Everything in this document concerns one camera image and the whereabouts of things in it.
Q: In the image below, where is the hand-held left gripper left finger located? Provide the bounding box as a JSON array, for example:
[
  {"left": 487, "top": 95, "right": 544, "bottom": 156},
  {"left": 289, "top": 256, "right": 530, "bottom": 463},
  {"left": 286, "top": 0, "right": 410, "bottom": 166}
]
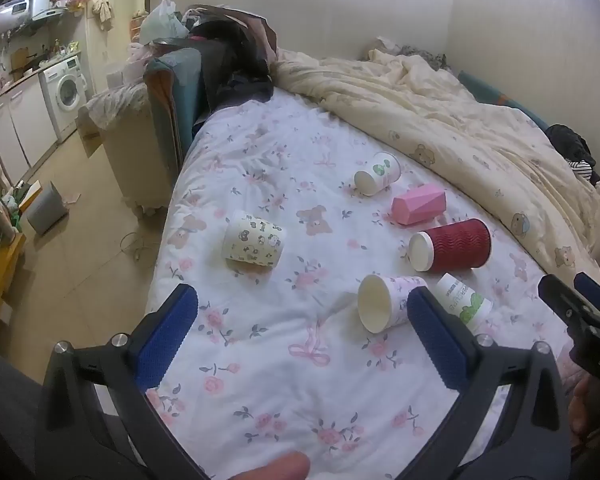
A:
[{"left": 35, "top": 283, "right": 211, "bottom": 480}]

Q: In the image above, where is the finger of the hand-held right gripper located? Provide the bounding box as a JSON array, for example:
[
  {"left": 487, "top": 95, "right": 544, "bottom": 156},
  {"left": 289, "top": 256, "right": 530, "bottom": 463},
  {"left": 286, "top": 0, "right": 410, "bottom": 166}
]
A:
[
  {"left": 537, "top": 273, "right": 600, "bottom": 334},
  {"left": 574, "top": 271, "right": 600, "bottom": 319}
]

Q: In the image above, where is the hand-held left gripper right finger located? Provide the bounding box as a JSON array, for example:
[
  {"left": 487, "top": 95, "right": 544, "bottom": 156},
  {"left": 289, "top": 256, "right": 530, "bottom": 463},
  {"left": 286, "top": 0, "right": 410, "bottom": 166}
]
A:
[{"left": 395, "top": 285, "right": 573, "bottom": 480}]

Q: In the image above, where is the white pink floral paper cup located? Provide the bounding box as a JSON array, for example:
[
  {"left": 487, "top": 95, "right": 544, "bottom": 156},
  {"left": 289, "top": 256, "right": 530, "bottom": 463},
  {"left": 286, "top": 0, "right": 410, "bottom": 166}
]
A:
[{"left": 357, "top": 274, "right": 427, "bottom": 334}]

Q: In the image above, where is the white green print paper cup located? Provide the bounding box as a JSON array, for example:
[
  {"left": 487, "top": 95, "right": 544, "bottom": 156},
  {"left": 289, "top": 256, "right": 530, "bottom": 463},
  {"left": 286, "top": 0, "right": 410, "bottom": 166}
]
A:
[{"left": 434, "top": 273, "right": 494, "bottom": 335}]

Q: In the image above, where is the red ribbed paper cup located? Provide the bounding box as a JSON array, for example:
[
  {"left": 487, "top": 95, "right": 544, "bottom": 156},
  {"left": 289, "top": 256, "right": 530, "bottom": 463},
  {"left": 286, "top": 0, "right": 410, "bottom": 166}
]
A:
[{"left": 408, "top": 218, "right": 492, "bottom": 274}]

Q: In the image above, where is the cream animal print paper cup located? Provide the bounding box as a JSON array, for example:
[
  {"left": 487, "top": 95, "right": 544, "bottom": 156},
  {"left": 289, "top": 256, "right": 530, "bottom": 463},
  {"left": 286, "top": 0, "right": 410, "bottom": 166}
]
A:
[{"left": 222, "top": 211, "right": 286, "bottom": 267}]

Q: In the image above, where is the pink faceted cup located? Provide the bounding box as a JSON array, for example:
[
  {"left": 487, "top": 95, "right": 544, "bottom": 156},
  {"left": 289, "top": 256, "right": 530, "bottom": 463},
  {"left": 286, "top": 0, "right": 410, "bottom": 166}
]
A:
[{"left": 391, "top": 184, "right": 448, "bottom": 225}]

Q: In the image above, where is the white green leaf paper cup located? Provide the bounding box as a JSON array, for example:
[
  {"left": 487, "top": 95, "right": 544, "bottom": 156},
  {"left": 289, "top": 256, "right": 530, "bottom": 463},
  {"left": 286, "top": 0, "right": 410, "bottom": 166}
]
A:
[{"left": 354, "top": 152, "right": 402, "bottom": 197}]

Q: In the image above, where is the person's right hand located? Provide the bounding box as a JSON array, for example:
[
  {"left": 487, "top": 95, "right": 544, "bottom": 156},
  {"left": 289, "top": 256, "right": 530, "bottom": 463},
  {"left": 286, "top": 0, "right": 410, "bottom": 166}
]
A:
[{"left": 569, "top": 374, "right": 597, "bottom": 442}]

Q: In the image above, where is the person's left hand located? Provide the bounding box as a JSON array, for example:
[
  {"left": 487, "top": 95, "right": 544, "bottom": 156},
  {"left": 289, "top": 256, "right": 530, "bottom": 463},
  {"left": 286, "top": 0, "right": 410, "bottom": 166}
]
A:
[{"left": 228, "top": 451, "right": 312, "bottom": 480}]

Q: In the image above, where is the white floral bed sheet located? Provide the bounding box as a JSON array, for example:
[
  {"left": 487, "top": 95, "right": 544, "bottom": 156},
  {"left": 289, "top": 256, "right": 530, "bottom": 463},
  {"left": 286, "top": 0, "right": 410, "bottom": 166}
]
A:
[{"left": 144, "top": 87, "right": 583, "bottom": 480}]

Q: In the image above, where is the striped cloth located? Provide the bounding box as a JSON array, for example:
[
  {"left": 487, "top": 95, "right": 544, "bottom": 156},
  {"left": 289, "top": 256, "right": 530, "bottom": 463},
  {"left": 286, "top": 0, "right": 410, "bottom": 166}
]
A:
[{"left": 566, "top": 159, "right": 595, "bottom": 183}]

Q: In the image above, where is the dark clothes heap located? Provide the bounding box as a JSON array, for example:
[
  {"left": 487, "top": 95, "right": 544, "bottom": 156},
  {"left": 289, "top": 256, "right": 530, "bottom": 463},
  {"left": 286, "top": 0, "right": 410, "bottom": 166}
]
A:
[{"left": 545, "top": 124, "right": 597, "bottom": 171}]

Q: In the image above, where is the person's grey trouser leg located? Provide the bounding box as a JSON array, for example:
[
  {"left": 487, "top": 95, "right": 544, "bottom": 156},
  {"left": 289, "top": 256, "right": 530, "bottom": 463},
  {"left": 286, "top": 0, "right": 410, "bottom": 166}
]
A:
[{"left": 0, "top": 347, "right": 116, "bottom": 480}]

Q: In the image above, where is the grey waste bin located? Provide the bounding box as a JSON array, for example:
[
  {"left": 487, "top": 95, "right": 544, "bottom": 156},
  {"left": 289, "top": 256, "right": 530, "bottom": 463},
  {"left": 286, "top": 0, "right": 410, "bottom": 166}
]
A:
[{"left": 26, "top": 181, "right": 71, "bottom": 237}]

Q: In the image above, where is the yellow wooden table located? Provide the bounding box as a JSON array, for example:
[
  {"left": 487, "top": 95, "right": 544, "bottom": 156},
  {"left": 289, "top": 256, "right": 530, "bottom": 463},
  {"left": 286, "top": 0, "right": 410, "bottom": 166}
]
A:
[{"left": 0, "top": 210, "right": 27, "bottom": 348}]

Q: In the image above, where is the cream covered armchair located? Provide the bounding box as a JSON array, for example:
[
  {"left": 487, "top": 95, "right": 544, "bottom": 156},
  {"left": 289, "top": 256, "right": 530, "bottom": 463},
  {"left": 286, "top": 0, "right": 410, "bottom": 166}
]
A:
[{"left": 86, "top": 81, "right": 178, "bottom": 218}]

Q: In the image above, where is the cream bear print duvet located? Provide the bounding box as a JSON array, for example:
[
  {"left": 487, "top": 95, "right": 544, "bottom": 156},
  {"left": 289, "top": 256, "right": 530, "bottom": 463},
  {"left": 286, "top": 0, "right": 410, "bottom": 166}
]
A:
[{"left": 271, "top": 47, "right": 600, "bottom": 283}]

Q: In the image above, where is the cardboard box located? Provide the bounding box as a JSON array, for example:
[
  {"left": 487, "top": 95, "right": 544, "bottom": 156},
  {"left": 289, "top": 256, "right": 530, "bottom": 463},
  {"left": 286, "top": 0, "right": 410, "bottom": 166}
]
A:
[{"left": 75, "top": 105, "right": 103, "bottom": 157}]

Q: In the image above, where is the teal padded bed edge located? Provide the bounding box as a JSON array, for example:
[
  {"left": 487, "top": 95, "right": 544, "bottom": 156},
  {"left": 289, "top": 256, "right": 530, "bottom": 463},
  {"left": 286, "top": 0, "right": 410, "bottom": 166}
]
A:
[{"left": 457, "top": 70, "right": 553, "bottom": 133}]

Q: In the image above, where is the teal folded mat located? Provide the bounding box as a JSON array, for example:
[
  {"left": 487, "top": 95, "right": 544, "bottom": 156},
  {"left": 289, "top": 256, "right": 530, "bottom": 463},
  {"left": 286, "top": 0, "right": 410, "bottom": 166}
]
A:
[{"left": 143, "top": 47, "right": 204, "bottom": 173}]

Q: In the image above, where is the white kitchen cabinet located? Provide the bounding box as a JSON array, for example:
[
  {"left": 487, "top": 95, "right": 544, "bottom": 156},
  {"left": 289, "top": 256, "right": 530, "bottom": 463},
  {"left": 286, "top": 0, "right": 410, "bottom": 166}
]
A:
[{"left": 0, "top": 77, "right": 61, "bottom": 186}]

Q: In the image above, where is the white washing machine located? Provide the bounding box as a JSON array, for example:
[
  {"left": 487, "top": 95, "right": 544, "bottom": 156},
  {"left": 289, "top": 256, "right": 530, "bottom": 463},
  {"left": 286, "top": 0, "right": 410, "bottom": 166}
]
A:
[{"left": 38, "top": 55, "right": 92, "bottom": 143}]

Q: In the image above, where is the grey patterned pillow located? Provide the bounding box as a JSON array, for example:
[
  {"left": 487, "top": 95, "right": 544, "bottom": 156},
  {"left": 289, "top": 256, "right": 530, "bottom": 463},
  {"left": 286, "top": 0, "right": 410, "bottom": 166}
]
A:
[{"left": 364, "top": 35, "right": 455, "bottom": 72}]

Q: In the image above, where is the black clothing pile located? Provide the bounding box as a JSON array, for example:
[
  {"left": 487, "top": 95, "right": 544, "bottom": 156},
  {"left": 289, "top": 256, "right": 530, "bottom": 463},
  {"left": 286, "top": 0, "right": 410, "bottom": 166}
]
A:
[{"left": 182, "top": 6, "right": 280, "bottom": 111}]

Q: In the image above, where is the white plastic bag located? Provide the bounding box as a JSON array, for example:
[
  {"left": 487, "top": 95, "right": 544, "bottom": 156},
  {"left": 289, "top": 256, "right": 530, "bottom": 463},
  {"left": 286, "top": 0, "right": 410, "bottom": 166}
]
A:
[{"left": 138, "top": 0, "right": 191, "bottom": 45}]

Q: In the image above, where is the range hood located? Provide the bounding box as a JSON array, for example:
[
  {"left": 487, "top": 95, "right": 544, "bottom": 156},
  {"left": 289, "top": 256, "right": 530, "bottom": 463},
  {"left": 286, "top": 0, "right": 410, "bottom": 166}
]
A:
[{"left": 0, "top": 0, "right": 68, "bottom": 36}]

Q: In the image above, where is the white floor cable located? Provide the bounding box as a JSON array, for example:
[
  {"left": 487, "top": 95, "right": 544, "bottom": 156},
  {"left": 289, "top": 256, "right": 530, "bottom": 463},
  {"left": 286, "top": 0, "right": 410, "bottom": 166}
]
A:
[{"left": 119, "top": 230, "right": 156, "bottom": 263}]

